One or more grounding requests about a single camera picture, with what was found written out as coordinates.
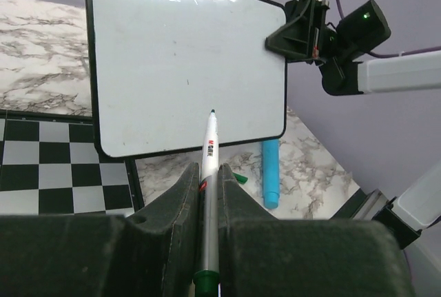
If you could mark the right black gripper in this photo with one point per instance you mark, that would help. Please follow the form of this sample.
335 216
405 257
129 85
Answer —
306 36

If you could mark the black framed whiteboard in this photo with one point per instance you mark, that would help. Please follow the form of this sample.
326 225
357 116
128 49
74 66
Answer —
158 68

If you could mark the aluminium frame rail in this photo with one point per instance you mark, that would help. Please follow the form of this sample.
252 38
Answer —
362 206

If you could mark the white green marker pen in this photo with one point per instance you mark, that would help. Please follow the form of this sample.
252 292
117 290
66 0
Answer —
207 278

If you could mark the black and white chessboard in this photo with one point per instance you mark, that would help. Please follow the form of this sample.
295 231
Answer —
49 165

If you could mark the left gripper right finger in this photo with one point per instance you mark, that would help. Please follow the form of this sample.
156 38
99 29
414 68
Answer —
261 255

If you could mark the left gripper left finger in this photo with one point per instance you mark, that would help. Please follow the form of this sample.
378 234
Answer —
150 253

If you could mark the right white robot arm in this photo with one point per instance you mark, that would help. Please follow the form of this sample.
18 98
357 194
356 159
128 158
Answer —
418 208

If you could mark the blue cylindrical tube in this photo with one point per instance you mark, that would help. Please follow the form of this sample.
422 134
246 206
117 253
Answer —
270 173

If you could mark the green marker cap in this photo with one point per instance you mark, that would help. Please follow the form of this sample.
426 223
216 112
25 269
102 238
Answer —
240 178

